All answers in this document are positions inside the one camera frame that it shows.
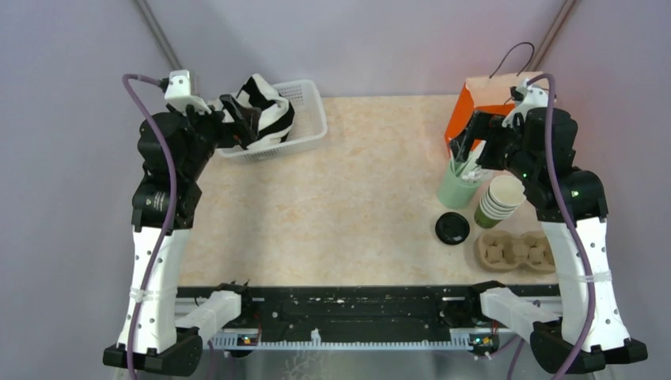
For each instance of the cardboard cup carrier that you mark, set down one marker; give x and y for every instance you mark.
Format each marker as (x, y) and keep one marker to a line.
(501, 251)

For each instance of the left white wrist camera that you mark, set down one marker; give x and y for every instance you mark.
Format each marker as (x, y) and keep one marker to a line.
(178, 93)

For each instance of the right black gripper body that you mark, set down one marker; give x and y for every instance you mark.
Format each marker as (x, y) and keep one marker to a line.
(498, 148)

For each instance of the white plastic basket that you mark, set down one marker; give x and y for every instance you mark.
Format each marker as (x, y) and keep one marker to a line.
(309, 127)

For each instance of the black white striped cloth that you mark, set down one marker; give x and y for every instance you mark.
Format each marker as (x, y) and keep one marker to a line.
(277, 113)

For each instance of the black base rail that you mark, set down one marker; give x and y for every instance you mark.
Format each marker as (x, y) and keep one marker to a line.
(377, 318)

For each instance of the stack of paper cups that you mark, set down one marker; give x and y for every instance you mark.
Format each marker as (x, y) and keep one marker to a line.
(502, 198)

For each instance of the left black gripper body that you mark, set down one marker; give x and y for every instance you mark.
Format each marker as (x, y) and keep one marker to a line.
(206, 131)

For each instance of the orange paper bag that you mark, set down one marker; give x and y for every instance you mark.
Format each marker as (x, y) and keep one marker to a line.
(491, 93)

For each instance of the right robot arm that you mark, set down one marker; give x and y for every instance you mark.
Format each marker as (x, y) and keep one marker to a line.
(537, 147)

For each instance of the white wrapped straws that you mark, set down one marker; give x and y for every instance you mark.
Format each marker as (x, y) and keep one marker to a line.
(469, 168)

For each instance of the black lid on table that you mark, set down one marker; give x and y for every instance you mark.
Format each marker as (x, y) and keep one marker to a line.
(452, 228)

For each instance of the green straw holder cup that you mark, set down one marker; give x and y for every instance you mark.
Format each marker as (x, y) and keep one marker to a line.
(460, 184)

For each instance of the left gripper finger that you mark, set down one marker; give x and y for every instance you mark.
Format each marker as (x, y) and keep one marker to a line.
(245, 116)
(243, 136)

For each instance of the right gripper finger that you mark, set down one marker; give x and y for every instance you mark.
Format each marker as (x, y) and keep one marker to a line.
(485, 121)
(462, 145)

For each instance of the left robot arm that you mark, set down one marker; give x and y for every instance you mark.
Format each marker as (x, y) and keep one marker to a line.
(175, 148)

